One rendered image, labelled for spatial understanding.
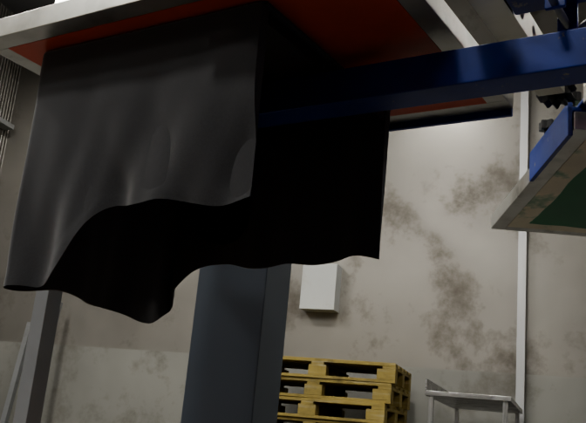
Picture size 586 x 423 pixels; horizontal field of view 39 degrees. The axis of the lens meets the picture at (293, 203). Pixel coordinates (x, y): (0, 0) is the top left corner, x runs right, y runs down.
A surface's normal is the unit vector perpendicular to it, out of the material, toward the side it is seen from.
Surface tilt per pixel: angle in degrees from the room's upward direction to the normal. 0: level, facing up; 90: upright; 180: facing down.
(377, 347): 90
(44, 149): 93
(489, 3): 180
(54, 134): 91
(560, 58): 90
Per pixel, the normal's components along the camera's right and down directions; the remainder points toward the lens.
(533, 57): -0.52, -0.28
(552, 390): -0.30, -0.29
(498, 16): -0.09, 0.96
